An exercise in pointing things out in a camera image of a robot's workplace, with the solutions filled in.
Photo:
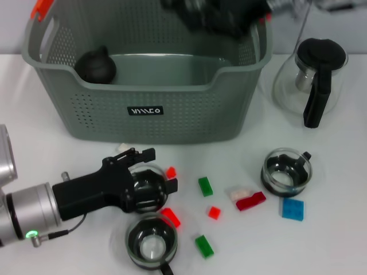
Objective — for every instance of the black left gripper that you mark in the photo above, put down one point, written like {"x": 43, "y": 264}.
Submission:
{"x": 91, "y": 192}

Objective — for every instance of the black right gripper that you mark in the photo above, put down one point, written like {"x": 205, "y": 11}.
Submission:
{"x": 223, "y": 14}

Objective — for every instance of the dark red toy brick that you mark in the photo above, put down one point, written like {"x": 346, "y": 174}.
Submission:
{"x": 249, "y": 202}

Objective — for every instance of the blue toy brick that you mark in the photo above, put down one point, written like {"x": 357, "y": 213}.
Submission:
{"x": 292, "y": 209}

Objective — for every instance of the grey perforated storage bin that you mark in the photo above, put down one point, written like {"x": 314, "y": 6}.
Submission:
{"x": 186, "y": 114}

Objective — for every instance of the small red cube brick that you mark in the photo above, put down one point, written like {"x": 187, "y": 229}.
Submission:
{"x": 171, "y": 172}

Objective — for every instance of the bright red long brick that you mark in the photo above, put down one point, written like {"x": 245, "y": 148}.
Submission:
{"x": 172, "y": 216}

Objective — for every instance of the green toy brick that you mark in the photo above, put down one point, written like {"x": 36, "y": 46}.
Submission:
{"x": 204, "y": 247}
{"x": 205, "y": 186}

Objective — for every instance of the small red square brick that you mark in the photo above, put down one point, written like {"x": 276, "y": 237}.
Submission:
{"x": 214, "y": 212}

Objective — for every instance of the translucent white toy brick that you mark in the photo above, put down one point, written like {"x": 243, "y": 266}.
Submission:
{"x": 238, "y": 194}

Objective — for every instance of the black clay teapot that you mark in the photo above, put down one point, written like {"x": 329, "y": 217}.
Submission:
{"x": 96, "y": 68}

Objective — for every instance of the glass teapot black lid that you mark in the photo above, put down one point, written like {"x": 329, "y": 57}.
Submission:
{"x": 315, "y": 100}

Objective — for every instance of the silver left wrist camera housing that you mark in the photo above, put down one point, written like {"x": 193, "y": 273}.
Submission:
{"x": 5, "y": 154}

